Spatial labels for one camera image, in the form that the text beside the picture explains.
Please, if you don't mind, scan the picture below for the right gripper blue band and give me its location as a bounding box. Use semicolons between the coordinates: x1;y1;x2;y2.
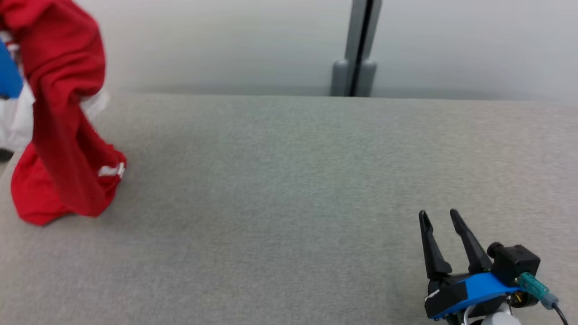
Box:
419;209;521;321

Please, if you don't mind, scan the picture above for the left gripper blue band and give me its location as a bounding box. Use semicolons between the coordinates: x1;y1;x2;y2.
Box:
0;38;23;99

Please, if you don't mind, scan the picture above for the red basketball jersey white trim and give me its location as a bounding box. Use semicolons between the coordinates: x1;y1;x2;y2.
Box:
0;0;128;226

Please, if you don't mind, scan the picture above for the teal right camera cable plug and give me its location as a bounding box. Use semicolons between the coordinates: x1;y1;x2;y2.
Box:
517;272;570;325

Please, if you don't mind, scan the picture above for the grey partition post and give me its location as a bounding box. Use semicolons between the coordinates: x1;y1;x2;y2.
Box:
330;0;382;98

